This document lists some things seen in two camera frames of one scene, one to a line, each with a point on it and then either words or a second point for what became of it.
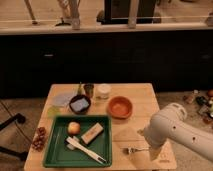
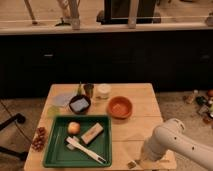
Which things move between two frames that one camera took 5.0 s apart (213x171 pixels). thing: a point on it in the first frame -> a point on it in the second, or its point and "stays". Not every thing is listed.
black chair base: [19, 118] stays
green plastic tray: [57, 153] stays
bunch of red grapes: [39, 142] stays
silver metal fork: [129, 150] -> [133, 164]
